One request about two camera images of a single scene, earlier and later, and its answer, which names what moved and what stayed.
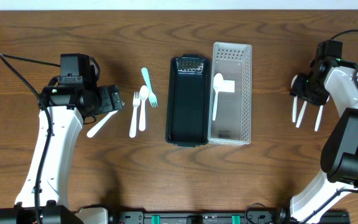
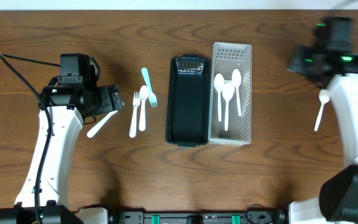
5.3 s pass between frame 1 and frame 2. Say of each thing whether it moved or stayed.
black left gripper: stayed
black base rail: stayed
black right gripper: moved
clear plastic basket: stayed
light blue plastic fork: stayed
